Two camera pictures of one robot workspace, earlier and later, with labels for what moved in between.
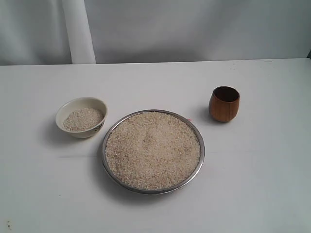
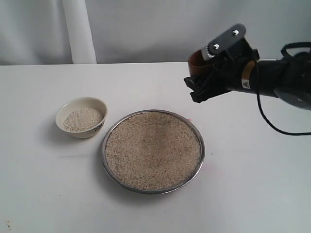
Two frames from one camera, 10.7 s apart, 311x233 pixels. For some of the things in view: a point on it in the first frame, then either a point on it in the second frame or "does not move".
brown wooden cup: (224, 103) to (198, 66)
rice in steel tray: (152, 151) does not move
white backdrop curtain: (80, 32) does not move
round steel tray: (153, 152) does not move
